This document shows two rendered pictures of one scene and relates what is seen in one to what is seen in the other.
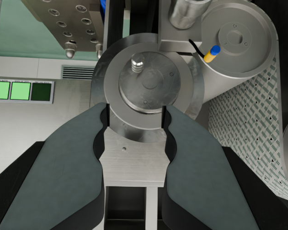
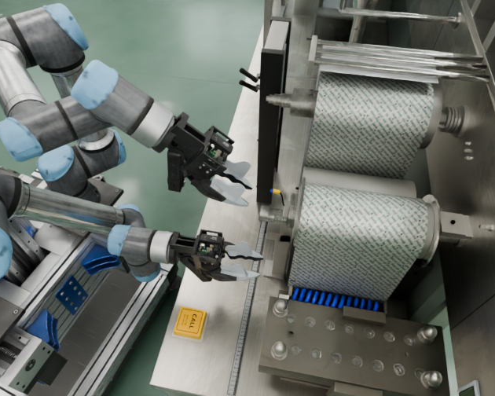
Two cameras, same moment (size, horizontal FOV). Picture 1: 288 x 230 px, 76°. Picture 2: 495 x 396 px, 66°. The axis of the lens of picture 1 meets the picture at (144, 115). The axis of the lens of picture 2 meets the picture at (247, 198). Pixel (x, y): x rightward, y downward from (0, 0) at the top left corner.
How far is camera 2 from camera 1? 0.78 m
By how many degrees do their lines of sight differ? 88
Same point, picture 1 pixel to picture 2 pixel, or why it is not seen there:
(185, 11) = (265, 210)
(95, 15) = (348, 311)
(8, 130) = not seen: outside the picture
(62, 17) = (364, 356)
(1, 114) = not seen: outside the picture
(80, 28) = (383, 346)
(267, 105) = (317, 148)
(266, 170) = (330, 117)
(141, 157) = (492, 196)
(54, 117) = (489, 368)
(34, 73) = not seen: outside the picture
